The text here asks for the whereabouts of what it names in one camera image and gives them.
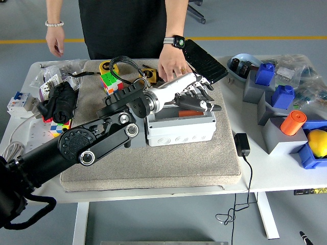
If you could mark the grey holder block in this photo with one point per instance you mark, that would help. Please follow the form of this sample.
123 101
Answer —
251 93
281 143
264 112

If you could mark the person's right forearm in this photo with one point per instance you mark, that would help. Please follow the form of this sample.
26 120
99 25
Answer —
55 10

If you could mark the white table leg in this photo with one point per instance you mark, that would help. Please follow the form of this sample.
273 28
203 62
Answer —
80 222
267 214

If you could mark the person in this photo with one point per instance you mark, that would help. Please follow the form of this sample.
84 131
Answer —
122 25

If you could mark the black electronic part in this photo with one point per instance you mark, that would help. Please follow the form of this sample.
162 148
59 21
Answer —
245 69

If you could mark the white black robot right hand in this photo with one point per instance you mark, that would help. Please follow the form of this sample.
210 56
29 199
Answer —
305 238

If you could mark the clear bag of components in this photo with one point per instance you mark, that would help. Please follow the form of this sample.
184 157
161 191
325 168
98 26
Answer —
311 92
293 63

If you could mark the white purple circuit breaker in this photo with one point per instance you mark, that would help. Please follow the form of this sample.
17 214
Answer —
47 85

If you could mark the black power adapter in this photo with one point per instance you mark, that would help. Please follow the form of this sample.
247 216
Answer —
242 144

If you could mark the blue bottle-shaped block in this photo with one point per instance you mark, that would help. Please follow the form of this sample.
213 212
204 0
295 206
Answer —
264 75
282 97

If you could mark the grey plastic junction box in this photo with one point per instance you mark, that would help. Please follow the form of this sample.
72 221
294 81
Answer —
178 135

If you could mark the yellow tape measure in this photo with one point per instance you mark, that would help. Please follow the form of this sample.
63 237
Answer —
150 75
104 67

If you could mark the black table control panel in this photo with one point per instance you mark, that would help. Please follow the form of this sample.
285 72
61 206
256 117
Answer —
310 191

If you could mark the person's left hand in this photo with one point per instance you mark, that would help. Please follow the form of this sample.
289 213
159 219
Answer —
172 62

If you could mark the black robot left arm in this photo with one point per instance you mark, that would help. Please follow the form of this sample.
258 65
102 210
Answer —
97 145

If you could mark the white circuit breaker blue switch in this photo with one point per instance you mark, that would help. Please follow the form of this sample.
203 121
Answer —
18 102

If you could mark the hinged windowed box lid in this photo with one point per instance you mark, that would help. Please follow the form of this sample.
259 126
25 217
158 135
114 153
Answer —
178 121

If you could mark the colourful puzzle cube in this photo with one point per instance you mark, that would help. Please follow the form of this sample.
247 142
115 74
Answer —
110 81
57 127

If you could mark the black hard case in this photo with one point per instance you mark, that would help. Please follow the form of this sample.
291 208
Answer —
207 61

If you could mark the clear bag of parts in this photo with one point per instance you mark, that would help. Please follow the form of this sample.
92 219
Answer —
65 67

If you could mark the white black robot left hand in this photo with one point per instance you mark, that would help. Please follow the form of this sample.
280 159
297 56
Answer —
176 85

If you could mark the grey-brown mat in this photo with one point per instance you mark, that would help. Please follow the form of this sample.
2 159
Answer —
166 163

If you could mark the light blue bowl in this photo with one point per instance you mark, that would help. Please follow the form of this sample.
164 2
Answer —
249 59

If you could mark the person's left forearm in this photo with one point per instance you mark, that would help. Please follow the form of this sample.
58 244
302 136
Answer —
176 20

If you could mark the yellow lemon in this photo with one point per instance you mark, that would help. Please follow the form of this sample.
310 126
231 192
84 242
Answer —
318 143

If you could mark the blue plastic bin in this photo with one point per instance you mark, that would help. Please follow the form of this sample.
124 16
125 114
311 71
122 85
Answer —
309 158

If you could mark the black wrist watch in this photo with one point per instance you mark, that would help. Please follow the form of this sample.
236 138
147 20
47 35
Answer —
178 41

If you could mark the black office chair base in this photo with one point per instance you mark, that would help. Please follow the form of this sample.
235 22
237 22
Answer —
196 12

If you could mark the white power strip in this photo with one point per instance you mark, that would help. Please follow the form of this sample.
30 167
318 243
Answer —
38 135

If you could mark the person's right hand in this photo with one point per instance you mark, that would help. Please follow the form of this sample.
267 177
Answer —
55 39

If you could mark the black folded cloth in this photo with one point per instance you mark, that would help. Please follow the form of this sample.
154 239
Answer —
60 104

